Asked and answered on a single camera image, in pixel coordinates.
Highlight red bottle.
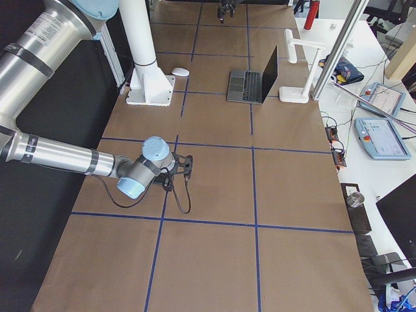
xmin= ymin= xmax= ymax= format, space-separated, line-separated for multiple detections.
xmin=304 ymin=0 xmax=320 ymax=30

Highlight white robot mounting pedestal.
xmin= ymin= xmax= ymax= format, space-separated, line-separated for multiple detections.
xmin=119 ymin=0 xmax=175 ymax=107

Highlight white desk lamp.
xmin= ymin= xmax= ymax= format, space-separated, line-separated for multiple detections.
xmin=279 ymin=29 xmax=327 ymax=104

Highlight dark grey laptop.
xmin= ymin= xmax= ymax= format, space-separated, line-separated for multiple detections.
xmin=226 ymin=45 xmax=279 ymax=104

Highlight brown paper table cover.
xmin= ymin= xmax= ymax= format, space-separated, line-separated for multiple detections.
xmin=32 ymin=1 xmax=373 ymax=311

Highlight near blue teach pendant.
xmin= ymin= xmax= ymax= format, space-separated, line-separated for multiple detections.
xmin=354 ymin=118 xmax=411 ymax=161

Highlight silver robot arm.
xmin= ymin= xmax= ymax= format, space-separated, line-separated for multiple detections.
xmin=1 ymin=40 xmax=119 ymax=207

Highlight far blue teach pendant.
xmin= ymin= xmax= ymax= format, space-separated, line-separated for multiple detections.
xmin=361 ymin=82 xmax=406 ymax=117

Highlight left grey USB hub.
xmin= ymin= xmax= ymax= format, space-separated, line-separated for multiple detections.
xmin=325 ymin=125 xmax=339 ymax=142

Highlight silver metal cup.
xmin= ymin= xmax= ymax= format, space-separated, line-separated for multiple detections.
xmin=346 ymin=192 xmax=365 ymax=208

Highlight grey usb hub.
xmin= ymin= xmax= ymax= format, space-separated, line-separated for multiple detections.
xmin=325 ymin=125 xmax=339 ymax=142
xmin=331 ymin=147 xmax=347 ymax=169

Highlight navy patterned pouch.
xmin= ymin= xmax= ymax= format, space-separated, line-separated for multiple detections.
xmin=331 ymin=57 xmax=364 ymax=85

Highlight black box under cup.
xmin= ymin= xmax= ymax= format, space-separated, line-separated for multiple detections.
xmin=341 ymin=183 xmax=372 ymax=235

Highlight blue teach pendant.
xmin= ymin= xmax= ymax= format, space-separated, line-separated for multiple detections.
xmin=361 ymin=82 xmax=406 ymax=117
xmin=354 ymin=118 xmax=411 ymax=161

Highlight aluminium frame post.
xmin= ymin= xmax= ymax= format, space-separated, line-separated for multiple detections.
xmin=312 ymin=0 xmax=369 ymax=101

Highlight white computer mouse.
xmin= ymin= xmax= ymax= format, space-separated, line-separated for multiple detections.
xmin=172 ymin=68 xmax=190 ymax=77

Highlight right grey USB hub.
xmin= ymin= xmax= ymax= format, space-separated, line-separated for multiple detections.
xmin=331 ymin=147 xmax=347 ymax=169

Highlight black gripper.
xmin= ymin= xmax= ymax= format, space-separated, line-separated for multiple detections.
xmin=217 ymin=0 xmax=236 ymax=17
xmin=170 ymin=153 xmax=193 ymax=179

